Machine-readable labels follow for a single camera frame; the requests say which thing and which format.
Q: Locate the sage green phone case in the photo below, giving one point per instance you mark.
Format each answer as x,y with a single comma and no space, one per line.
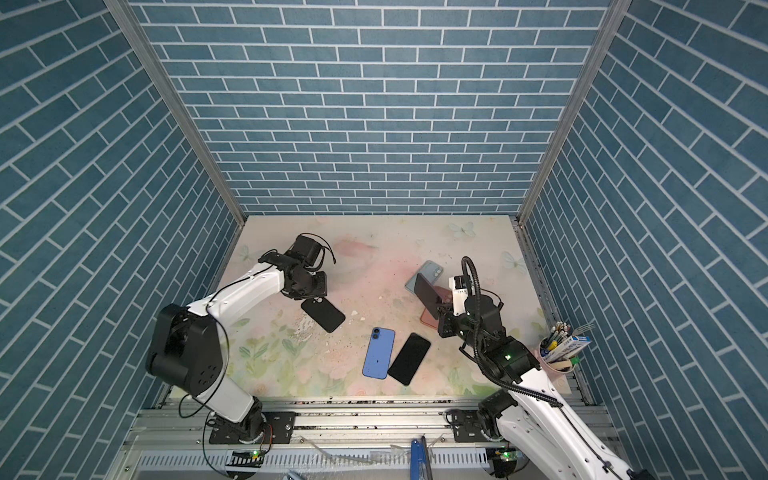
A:
430,270

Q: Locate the blue white box in cup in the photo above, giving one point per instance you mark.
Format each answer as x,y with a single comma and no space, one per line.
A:
567,348

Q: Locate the black smartphone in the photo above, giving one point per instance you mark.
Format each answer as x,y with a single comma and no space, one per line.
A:
409,359

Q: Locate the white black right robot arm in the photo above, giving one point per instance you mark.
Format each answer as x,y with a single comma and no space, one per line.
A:
527,411

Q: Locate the aluminium frame post left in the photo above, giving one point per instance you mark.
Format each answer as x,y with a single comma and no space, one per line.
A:
129,25

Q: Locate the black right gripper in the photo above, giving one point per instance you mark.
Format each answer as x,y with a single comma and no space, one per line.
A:
446,319

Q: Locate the aluminium frame post right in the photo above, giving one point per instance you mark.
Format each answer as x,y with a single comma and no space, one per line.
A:
596,55

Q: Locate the black phone case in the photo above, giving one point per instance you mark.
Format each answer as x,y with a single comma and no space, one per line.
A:
324,313

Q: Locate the pink pen cup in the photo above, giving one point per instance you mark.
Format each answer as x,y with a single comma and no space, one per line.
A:
557,372

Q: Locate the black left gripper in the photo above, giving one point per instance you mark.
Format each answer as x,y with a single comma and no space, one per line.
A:
321,288

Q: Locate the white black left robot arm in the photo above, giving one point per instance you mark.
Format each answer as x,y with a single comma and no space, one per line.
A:
190,350

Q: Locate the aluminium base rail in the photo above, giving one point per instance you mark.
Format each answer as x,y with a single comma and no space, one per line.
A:
326,439

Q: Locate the blue handled tool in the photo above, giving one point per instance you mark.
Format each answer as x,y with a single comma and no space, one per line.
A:
420,467

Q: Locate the aluminium frame post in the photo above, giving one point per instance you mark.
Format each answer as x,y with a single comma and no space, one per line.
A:
596,55
129,25

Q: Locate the blue smartphone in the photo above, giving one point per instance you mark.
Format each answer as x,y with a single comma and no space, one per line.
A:
378,354

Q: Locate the dusty pink phone case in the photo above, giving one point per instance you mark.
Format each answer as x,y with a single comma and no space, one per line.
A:
426,319

